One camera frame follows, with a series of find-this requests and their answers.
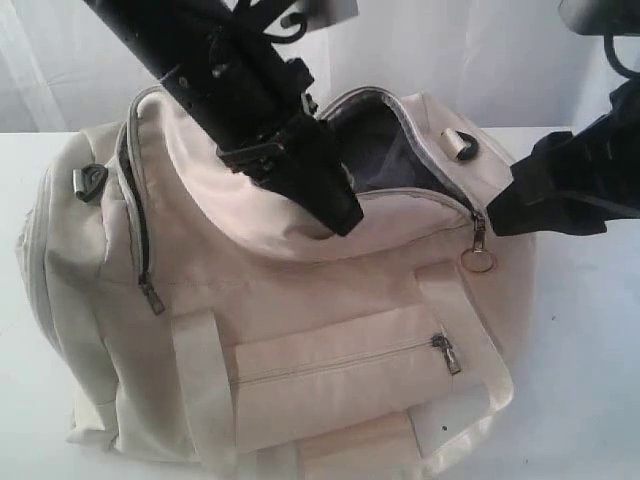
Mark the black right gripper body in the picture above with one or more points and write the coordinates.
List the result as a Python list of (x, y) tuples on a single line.
[(603, 176)]

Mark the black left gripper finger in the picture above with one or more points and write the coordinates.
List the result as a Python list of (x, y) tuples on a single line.
[(301, 163)]

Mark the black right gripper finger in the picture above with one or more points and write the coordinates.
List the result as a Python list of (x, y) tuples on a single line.
[(548, 192)]

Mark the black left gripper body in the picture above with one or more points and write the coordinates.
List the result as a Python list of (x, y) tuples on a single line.
[(221, 65)]

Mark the cream duffel bag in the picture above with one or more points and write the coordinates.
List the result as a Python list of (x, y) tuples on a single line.
[(206, 320)]

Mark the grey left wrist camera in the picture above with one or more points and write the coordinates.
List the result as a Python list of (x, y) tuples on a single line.
[(320, 12)]

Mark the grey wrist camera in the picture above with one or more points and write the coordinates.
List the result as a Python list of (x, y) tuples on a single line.
[(607, 19), (320, 12)]

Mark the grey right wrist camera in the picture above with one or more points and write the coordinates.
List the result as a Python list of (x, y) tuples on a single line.
[(607, 19)]

